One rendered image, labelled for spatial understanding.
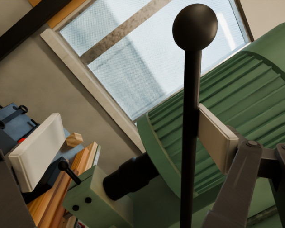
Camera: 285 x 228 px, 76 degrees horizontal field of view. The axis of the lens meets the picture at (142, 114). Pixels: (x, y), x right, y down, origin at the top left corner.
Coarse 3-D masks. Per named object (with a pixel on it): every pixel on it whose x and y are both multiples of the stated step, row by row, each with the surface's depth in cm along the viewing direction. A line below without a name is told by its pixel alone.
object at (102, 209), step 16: (80, 176) 39; (96, 176) 36; (80, 192) 33; (96, 192) 34; (80, 208) 34; (96, 208) 35; (112, 208) 35; (128, 208) 40; (96, 224) 36; (112, 224) 36; (128, 224) 37
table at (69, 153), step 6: (66, 132) 67; (66, 144) 63; (60, 150) 58; (66, 150) 61; (72, 150) 64; (78, 150) 67; (60, 156) 57; (66, 156) 59; (72, 156) 62; (72, 162) 60; (18, 186) 40
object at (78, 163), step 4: (84, 148) 65; (80, 152) 64; (84, 152) 62; (88, 152) 64; (76, 156) 63; (80, 156) 61; (84, 156) 61; (76, 160) 60; (80, 160) 58; (84, 160) 59; (72, 164) 59; (76, 164) 57; (80, 164) 56; (84, 164) 58; (72, 168) 56; (76, 168) 54; (80, 168) 55; (80, 172) 54; (64, 220) 40
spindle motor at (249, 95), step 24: (264, 48) 27; (216, 72) 31; (240, 72) 27; (264, 72) 25; (216, 96) 27; (240, 96) 26; (264, 96) 25; (144, 120) 32; (168, 120) 28; (240, 120) 25; (264, 120) 25; (144, 144) 28; (168, 144) 27; (264, 144) 26; (168, 168) 27; (216, 168) 27
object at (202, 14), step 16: (176, 16) 14; (192, 16) 13; (208, 16) 13; (176, 32) 14; (192, 32) 13; (208, 32) 13; (192, 48) 14; (192, 64) 15; (192, 80) 15; (192, 96) 16; (192, 112) 16; (192, 128) 17; (192, 144) 18; (192, 160) 18; (192, 176) 19; (192, 192) 20; (192, 208) 21
